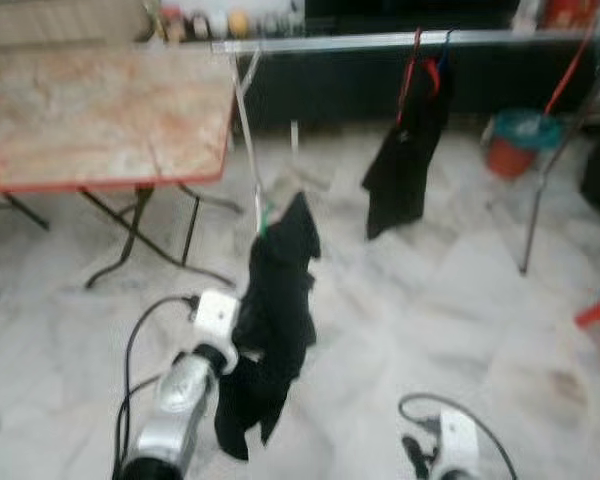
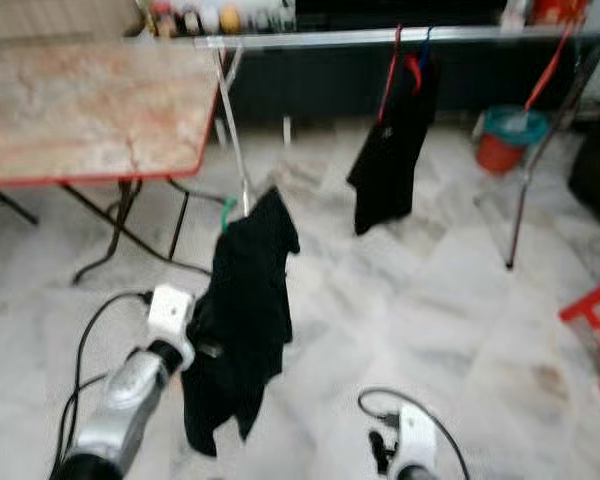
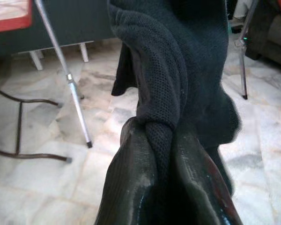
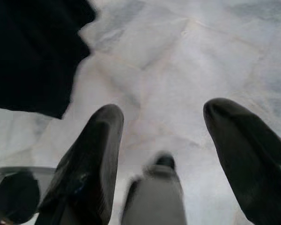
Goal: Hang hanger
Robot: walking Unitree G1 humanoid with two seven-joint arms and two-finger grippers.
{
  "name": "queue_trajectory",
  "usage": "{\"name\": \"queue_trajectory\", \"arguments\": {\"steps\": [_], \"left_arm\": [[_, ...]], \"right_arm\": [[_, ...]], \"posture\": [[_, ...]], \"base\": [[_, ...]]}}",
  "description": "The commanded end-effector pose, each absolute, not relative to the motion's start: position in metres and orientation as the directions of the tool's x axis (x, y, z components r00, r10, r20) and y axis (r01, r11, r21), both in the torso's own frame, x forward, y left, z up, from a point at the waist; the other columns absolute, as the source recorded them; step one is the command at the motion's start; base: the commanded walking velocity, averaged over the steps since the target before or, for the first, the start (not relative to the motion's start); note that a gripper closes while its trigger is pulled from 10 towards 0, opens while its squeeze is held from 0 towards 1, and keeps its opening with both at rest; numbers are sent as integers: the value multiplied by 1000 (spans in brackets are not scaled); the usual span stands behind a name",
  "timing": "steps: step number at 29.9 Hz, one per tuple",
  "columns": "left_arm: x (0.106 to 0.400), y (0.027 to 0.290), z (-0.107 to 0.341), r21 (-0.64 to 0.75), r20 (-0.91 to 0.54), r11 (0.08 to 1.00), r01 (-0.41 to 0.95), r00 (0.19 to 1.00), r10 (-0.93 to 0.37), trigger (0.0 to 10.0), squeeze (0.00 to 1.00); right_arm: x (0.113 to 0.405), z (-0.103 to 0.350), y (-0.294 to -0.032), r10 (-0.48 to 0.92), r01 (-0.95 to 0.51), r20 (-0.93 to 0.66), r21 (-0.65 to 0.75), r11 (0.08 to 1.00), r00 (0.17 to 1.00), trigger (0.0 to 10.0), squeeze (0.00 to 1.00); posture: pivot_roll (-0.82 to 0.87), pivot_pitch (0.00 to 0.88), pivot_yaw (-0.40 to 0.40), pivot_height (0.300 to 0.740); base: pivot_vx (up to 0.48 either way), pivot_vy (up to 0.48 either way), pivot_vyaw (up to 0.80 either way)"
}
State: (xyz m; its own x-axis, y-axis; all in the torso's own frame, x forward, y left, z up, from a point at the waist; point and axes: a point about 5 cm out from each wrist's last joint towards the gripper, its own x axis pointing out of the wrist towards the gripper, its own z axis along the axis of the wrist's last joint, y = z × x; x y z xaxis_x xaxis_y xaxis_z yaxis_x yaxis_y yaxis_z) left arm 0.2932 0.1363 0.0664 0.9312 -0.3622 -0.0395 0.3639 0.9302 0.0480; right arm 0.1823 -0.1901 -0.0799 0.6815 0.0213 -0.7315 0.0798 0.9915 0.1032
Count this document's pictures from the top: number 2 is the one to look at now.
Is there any black round figurine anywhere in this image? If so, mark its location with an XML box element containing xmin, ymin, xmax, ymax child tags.
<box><xmin>176</xmin><ymin>5</ymin><xmax>199</xmax><ymax>36</ymax></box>

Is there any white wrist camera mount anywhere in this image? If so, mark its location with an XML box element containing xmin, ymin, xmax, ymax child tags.
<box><xmin>395</xmin><ymin>405</ymin><xmax>441</xmax><ymax>480</ymax></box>
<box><xmin>146</xmin><ymin>284</ymin><xmax>197</xmax><ymax>371</ymax></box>

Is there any green plastic clothes hanger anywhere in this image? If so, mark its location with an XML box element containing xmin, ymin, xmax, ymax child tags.
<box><xmin>220</xmin><ymin>195</ymin><xmax>241</xmax><ymax>233</ymax></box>

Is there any yellow round figurine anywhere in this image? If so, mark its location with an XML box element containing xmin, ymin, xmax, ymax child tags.
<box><xmin>220</xmin><ymin>5</ymin><xmax>243</xmax><ymax>34</ymax></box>

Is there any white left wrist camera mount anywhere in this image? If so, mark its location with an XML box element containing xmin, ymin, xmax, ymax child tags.
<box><xmin>146</xmin><ymin>284</ymin><xmax>197</xmax><ymax>371</ymax></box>

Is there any jar with red lid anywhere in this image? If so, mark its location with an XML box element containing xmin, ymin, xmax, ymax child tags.
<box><xmin>148</xmin><ymin>0</ymin><xmax>173</xmax><ymax>36</ymax></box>

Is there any marble top folding table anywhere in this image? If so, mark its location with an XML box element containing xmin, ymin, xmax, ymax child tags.
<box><xmin>0</xmin><ymin>40</ymin><xmax>226</xmax><ymax>288</ymax></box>

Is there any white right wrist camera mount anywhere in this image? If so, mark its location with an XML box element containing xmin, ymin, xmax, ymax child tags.
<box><xmin>395</xmin><ymin>405</ymin><xmax>441</xmax><ymax>480</ymax></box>

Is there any black TV cabinet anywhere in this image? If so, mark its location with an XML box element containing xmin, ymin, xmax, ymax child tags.
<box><xmin>220</xmin><ymin>42</ymin><xmax>596</xmax><ymax>151</ymax></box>

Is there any light wood cabinet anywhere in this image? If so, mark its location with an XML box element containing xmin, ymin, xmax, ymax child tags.
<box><xmin>0</xmin><ymin>0</ymin><xmax>138</xmax><ymax>46</ymax></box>

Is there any teal bin liner bag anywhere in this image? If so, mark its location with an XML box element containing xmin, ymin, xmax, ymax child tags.
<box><xmin>482</xmin><ymin>103</ymin><xmax>551</xmax><ymax>146</ymax></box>

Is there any silver metal clothes rack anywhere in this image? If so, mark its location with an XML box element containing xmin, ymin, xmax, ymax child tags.
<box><xmin>195</xmin><ymin>25</ymin><xmax>600</xmax><ymax>271</ymax></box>

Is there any red waste bin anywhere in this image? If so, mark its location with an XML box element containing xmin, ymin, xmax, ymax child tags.
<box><xmin>475</xmin><ymin>128</ymin><xmax>533</xmax><ymax>176</ymax></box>

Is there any red plastic stool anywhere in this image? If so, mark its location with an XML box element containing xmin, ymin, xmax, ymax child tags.
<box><xmin>558</xmin><ymin>272</ymin><xmax>600</xmax><ymax>403</ymax></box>

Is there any black t-shirt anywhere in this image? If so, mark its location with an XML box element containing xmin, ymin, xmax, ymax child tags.
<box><xmin>182</xmin><ymin>185</ymin><xmax>301</xmax><ymax>458</ymax></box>
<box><xmin>346</xmin><ymin>55</ymin><xmax>441</xmax><ymax>236</ymax></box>

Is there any white round figurine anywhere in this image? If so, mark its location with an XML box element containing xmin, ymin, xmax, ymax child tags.
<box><xmin>200</xmin><ymin>5</ymin><xmax>221</xmax><ymax>34</ymax></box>

